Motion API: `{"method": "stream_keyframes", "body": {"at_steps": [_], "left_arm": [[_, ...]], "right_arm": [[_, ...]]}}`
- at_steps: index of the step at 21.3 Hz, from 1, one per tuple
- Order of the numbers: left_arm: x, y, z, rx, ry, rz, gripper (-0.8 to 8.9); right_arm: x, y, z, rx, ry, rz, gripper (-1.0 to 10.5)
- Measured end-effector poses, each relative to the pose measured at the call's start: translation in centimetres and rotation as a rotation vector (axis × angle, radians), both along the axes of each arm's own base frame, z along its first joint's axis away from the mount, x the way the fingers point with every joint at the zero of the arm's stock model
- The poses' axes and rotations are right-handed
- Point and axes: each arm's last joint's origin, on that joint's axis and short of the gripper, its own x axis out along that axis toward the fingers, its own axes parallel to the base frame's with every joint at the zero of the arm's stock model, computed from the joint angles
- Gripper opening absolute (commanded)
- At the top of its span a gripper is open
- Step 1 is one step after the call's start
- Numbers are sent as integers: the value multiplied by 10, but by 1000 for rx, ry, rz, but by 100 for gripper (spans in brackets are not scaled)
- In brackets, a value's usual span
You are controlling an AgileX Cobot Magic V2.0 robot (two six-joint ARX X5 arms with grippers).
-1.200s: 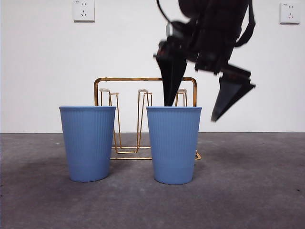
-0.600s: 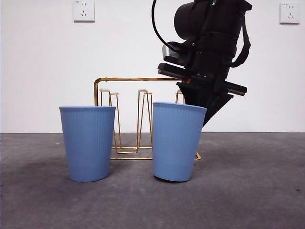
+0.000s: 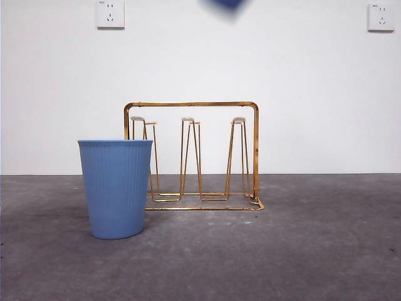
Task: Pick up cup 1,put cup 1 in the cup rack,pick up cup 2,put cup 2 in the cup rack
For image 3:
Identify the blue ribbed plastic cup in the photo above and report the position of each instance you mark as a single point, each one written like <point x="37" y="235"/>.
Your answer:
<point x="224" y="4"/>
<point x="116" y="188"/>

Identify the white wall socket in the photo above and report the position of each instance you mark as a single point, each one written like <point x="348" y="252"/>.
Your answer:
<point x="110" y="14"/>
<point x="380" y="17"/>

